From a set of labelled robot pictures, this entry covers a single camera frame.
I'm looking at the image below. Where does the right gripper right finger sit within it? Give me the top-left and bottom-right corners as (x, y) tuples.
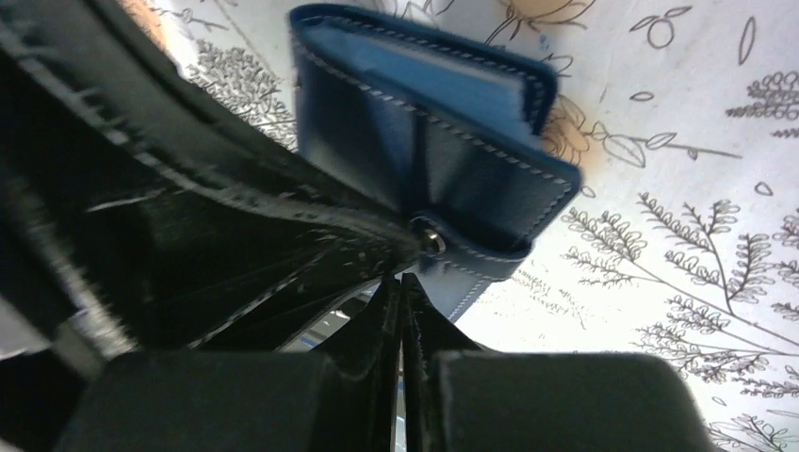
(400, 273), (712, 451)

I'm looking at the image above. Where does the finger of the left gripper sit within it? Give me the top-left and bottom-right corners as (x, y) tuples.
(1, 1), (420, 360)

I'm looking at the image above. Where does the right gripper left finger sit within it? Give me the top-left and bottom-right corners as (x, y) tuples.
(56, 277), (400, 451)

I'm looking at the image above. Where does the navy blue card holder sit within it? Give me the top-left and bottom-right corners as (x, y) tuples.
(287, 3), (582, 320)

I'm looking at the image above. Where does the floral patterned table mat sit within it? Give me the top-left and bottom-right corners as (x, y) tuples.
(118, 0), (799, 452)

